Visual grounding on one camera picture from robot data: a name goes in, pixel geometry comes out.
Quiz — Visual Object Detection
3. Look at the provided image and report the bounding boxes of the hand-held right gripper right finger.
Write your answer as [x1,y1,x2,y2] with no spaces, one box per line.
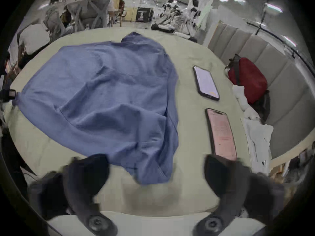
[192,154,286,236]

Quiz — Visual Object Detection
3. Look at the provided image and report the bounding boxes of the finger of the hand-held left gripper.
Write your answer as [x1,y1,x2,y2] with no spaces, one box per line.
[0,89,17,102]

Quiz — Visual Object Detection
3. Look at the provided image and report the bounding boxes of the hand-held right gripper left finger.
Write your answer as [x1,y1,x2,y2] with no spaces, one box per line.
[28,153,118,236]

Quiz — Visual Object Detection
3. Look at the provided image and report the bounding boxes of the blue shirt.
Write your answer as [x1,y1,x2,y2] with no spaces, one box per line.
[12,32,179,184]

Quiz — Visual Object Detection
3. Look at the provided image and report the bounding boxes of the black phone with pink screen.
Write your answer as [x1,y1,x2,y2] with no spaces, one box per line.
[205,108,238,161]

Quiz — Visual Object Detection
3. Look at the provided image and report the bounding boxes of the white paper sheet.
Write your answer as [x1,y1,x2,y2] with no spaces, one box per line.
[241,117,274,176]

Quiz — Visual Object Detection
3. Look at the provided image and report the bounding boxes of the bed with pale green sheet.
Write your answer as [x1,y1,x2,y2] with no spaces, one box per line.
[5,27,272,218]

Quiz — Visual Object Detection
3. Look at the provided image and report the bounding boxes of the white crumpled cloth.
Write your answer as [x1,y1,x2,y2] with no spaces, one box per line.
[232,85,261,121]

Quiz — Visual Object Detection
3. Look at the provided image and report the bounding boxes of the black phone with white screen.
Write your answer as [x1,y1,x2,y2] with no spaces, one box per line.
[193,65,220,101]

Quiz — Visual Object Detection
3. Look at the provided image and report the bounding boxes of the red bag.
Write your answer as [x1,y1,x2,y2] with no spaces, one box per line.
[225,54,271,122]

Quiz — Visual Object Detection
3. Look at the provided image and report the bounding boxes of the grey padded headboard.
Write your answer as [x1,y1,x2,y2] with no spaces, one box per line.
[207,21,315,159]

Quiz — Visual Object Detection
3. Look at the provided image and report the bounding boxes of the grey office chair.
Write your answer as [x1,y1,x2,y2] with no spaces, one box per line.
[64,0,112,31]

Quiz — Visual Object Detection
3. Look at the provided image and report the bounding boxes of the white robot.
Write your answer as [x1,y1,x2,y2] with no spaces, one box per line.
[151,0,200,43]

